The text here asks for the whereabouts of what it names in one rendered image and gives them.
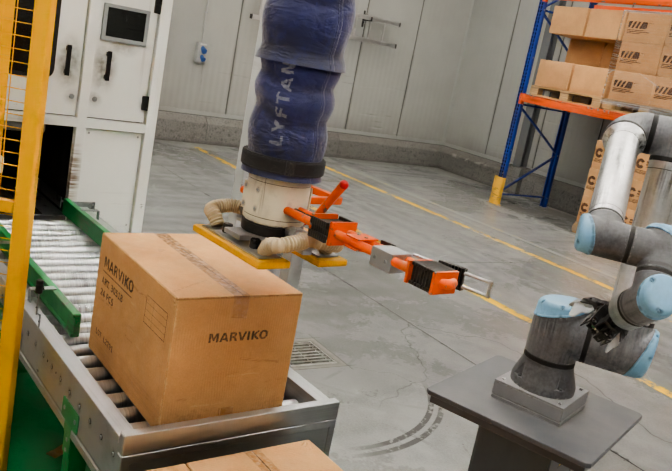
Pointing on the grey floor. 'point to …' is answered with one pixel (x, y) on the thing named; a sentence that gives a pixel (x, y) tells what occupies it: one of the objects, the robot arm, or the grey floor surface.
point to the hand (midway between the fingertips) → (591, 324)
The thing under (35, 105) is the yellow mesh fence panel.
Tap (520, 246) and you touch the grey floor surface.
